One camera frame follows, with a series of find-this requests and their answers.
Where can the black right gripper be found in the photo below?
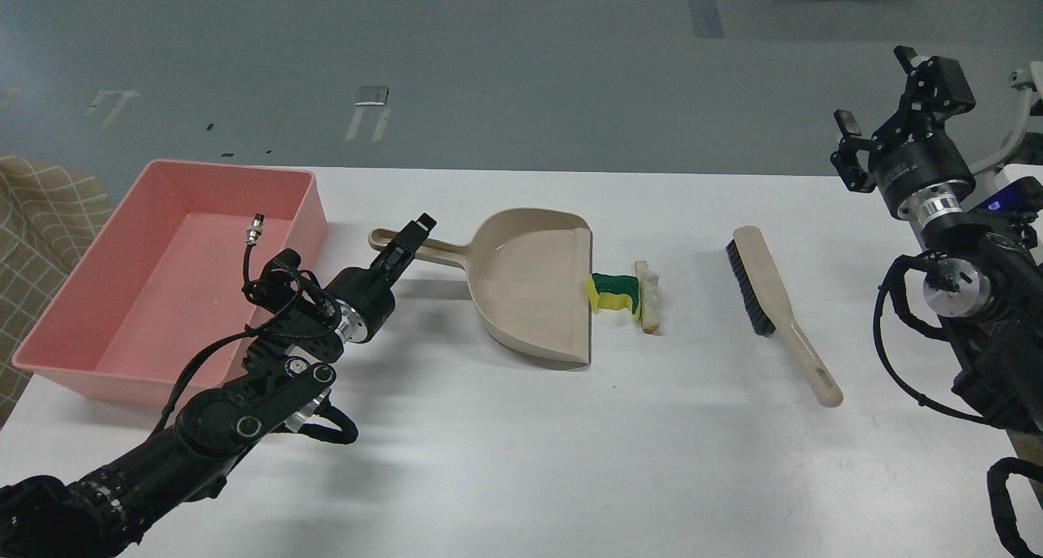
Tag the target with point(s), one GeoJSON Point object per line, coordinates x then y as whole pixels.
{"type": "Point", "coordinates": [923, 156]}

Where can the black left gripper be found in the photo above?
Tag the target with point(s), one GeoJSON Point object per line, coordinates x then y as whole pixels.
{"type": "Point", "coordinates": [365, 295]}

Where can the beige plastic dustpan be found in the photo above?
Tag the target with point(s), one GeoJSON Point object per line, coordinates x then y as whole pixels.
{"type": "Point", "coordinates": [526, 271]}

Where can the beige hand brush black bristles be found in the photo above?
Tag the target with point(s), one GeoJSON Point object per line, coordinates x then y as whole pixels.
{"type": "Point", "coordinates": [770, 311]}

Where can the yellow green sponge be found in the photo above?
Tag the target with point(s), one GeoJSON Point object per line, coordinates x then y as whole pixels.
{"type": "Point", "coordinates": [614, 292]}

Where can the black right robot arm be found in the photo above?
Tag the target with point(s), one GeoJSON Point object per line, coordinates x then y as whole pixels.
{"type": "Point", "coordinates": [975, 285]}

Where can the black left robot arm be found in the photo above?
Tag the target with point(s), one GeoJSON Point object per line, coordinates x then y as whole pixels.
{"type": "Point", "coordinates": [271, 379]}

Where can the pink plastic bin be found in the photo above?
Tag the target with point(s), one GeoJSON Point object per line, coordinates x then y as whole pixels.
{"type": "Point", "coordinates": [163, 278]}

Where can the white side table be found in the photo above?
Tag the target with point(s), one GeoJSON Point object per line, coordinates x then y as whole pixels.
{"type": "Point", "coordinates": [1015, 190]}

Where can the beige checkered cloth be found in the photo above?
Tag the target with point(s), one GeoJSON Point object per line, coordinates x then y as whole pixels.
{"type": "Point", "coordinates": [49, 217]}

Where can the white grey chair frame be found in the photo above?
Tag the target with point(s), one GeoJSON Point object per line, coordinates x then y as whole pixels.
{"type": "Point", "coordinates": [1026, 82]}

